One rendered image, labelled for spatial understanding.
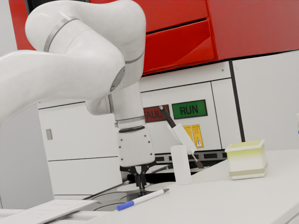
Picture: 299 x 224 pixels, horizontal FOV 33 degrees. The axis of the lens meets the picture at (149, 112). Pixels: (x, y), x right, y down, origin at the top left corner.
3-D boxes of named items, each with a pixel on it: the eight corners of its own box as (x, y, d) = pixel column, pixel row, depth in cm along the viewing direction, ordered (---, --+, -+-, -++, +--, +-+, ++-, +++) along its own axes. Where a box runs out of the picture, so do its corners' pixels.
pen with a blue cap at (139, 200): (166, 186, 107) (115, 206, 98) (170, 186, 106) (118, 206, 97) (167, 191, 107) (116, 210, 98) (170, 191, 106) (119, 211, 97)
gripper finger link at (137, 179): (127, 168, 144) (131, 191, 144) (138, 166, 144) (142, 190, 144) (126, 166, 147) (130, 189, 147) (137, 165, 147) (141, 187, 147)
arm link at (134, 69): (80, 69, 117) (89, 124, 144) (148, 58, 119) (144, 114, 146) (74, 37, 121) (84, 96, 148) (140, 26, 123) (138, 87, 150)
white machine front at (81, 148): (59, 199, 194) (40, 95, 192) (255, 200, 144) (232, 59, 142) (53, 202, 191) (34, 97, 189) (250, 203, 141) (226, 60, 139)
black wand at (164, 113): (161, 107, 108) (163, 103, 108) (156, 108, 108) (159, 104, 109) (203, 170, 118) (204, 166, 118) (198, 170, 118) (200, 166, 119)
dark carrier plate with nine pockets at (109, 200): (130, 183, 162) (130, 181, 162) (225, 181, 141) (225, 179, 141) (48, 216, 135) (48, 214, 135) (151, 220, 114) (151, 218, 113)
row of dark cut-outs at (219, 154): (122, 164, 169) (121, 157, 169) (240, 158, 142) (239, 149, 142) (121, 165, 168) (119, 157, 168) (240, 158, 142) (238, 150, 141)
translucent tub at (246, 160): (235, 173, 114) (230, 143, 113) (269, 169, 111) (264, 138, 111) (229, 181, 107) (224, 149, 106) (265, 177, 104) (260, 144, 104)
